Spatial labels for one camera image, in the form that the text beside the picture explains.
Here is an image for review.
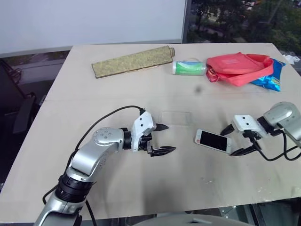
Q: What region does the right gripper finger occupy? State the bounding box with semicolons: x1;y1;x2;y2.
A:
230;143;260;157
220;124;236;137

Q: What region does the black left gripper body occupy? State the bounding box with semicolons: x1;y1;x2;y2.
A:
138;133;153;155

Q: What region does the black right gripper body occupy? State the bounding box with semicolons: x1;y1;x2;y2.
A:
242;130;262;143

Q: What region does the clear plastic phone case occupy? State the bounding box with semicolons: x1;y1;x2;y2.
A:
161;111;192;126

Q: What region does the white smartphone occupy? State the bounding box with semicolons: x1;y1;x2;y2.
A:
194;129;233;155

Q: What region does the blue snack bag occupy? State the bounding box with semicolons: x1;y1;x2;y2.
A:
250;57;287;92

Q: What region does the green tissue pack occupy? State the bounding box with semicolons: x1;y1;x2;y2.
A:
172;58;207;77

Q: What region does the red fabric bag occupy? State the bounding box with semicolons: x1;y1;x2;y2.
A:
206;52;275;88

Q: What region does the rolled olive fabric mat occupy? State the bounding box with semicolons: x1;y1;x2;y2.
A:
91;45;176;80

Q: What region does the crumpled white plastic wrapper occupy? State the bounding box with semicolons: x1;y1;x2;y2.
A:
282;54;301;65

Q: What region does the dark grey chair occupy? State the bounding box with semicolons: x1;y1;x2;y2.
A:
12;92;39;135

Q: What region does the white whiteboard panel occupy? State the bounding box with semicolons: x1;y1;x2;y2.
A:
0;0;189;58

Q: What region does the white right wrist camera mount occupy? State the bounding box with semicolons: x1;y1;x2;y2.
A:
231;114;269;140

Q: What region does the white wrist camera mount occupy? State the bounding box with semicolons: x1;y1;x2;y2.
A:
130;112;157;153
231;114;269;140

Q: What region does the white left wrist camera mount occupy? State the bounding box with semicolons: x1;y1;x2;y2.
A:
130;112;157;153

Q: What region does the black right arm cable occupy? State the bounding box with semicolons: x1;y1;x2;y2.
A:
246;129;301;162

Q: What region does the metal table frame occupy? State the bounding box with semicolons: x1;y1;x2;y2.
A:
218;203;259;226

